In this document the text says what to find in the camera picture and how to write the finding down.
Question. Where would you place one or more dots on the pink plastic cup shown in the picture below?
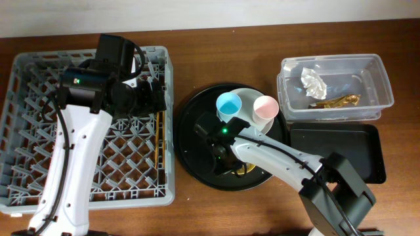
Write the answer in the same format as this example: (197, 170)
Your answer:
(265, 108)

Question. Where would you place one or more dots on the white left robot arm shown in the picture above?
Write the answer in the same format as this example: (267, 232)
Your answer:
(88, 98)

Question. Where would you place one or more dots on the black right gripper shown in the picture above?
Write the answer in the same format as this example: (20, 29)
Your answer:
(202, 130)

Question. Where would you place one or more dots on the clear plastic waste bin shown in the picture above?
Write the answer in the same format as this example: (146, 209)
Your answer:
(344, 74)

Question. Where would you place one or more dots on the white tissue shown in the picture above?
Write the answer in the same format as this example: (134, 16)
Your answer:
(313, 83)

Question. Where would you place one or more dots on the wooden chopstick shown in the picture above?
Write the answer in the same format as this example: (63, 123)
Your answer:
(163, 138)
(156, 153)

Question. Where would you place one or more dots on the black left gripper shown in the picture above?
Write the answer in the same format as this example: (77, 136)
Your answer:
(157, 98)

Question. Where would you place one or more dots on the black rectangular tray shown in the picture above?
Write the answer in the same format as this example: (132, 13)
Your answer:
(359, 143)

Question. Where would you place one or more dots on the white round plate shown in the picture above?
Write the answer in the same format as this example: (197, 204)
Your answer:
(248, 96)

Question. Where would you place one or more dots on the yellow bowl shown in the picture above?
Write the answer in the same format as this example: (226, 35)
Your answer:
(244, 169)

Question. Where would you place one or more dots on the gold brown snack wrapper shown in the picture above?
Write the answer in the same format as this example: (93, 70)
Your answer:
(337, 102)

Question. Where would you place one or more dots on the light blue plastic cup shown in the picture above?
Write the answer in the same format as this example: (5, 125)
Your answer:
(228, 105)

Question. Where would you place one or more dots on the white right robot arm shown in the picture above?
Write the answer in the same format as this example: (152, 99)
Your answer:
(334, 195)

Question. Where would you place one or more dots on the grey plastic dishwasher rack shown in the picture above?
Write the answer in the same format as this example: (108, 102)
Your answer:
(124, 176)

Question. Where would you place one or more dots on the round black serving tray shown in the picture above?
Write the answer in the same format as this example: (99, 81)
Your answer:
(191, 150)

